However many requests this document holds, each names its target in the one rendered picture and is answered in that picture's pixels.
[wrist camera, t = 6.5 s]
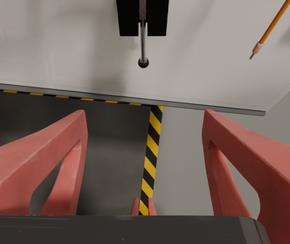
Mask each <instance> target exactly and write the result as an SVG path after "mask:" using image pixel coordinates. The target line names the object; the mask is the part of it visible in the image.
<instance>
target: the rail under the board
mask: <svg viewBox="0 0 290 244"><path fill-rule="evenodd" d="M0 90H8V91H17V92H31V93H40V94H50V95H59V96H69V97H78V98H88V99H98V100H107V101H117V102H127V103H136V104H146V105H155V106H165V107H178V108H187V109H197V110H206V109H211V110H213V111H216V112H225V113H235V114H245V115H254V116H265V113H266V111H259V110H250V109H241V108H231V107H219V106H210V105H200V104H191V103H182V102H173V101H163V100H154V99H145V98H135V97H126V96H117V95H108V94H98V93H89V92H80V91H67V90H57V89H48V88H39V87H30V86H21V85H12V84H2V83H0Z"/></svg>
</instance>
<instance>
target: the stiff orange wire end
mask: <svg viewBox="0 0 290 244"><path fill-rule="evenodd" d="M289 5H290V0H286V1H285V2H284V4H283V5H282V7H281V8H280V10H279V11H278V13H277V14H276V16H275V17H274V19H273V21H272V22H271V24H270V25H269V27H268V28H267V30H266V32H265V33H264V34H263V36H262V37H261V39H260V40H259V41H258V42H257V43H256V45H255V47H254V48H253V50H252V52H253V53H252V55H251V56H250V58H249V59H250V60H251V59H252V57H253V56H254V54H257V53H258V52H259V50H260V49H261V48H262V46H263V43H264V41H265V40H266V39H267V37H268V36H269V34H270V33H271V31H272V30H273V28H274V27H275V25H276V24H277V22H278V21H279V19H280V18H281V16H282V15H283V13H284V12H285V10H286V9H287V8H288V6H289Z"/></svg>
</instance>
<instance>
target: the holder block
mask: <svg viewBox="0 0 290 244"><path fill-rule="evenodd" d="M116 4H117V13H118V23H119V32H120V36H138V23H140V19H139V12H138V9H139V0H116ZM168 6H169V0H146V9H148V12H146V23H147V36H166V33H167V22H168Z"/></svg>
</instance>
